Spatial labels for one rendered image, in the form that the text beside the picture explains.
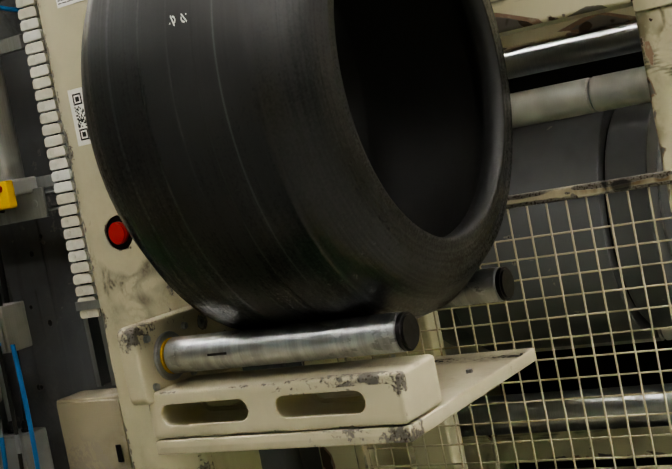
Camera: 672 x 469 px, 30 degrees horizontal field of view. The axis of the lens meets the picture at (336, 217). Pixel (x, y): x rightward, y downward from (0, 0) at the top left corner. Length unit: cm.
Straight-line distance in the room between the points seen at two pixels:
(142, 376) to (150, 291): 15
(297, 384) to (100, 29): 45
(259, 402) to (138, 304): 28
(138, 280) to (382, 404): 43
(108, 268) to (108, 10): 43
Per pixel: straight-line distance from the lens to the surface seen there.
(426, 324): 211
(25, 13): 177
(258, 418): 148
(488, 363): 164
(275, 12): 129
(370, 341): 140
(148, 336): 156
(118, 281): 169
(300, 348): 145
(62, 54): 171
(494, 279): 163
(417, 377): 140
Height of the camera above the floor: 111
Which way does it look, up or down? 3 degrees down
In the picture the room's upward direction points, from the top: 11 degrees counter-clockwise
